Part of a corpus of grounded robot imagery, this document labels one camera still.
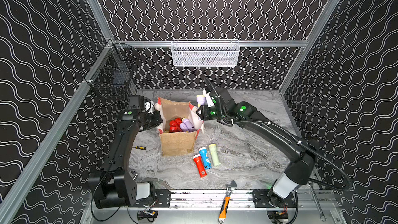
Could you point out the white wire basket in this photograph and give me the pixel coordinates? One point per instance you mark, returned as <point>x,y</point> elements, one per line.
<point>205,53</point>

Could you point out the orange adjustable wrench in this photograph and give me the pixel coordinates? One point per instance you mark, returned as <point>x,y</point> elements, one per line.
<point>224,209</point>

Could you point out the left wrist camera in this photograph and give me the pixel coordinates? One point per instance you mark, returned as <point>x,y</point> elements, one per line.
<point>139,103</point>

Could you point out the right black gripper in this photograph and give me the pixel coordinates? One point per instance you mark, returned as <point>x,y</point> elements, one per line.
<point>202,112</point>

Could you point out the metal base rail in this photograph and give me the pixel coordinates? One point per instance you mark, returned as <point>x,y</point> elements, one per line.
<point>178,200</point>

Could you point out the aluminium corner post right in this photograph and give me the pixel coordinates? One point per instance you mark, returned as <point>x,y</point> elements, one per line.
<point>324,16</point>

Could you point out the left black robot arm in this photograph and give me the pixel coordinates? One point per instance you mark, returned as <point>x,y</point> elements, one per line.
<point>112,185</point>

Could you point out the blue flashlight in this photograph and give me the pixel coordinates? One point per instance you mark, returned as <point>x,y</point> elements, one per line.
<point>205,158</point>

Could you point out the black wire basket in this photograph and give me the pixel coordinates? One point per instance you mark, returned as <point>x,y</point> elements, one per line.
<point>114,78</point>

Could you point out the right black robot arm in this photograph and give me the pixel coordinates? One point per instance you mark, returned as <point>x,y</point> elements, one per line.
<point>301,152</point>

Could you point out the red flashlight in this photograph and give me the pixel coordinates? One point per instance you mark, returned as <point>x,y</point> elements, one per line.
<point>178,121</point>
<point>197,159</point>
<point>173,123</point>
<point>174,129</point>

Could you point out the green flashlight lower left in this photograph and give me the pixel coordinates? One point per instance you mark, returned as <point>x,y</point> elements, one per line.
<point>214,155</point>

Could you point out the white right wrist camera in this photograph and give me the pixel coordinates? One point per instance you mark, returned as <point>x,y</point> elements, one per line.
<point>209,99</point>

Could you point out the purple flashlight yellow rim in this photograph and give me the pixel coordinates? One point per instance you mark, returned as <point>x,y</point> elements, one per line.
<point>189,125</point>

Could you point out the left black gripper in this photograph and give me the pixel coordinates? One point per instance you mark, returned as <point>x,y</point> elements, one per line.
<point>155,120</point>

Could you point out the yellow black screwdriver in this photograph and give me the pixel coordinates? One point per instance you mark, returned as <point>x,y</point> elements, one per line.
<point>140,147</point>

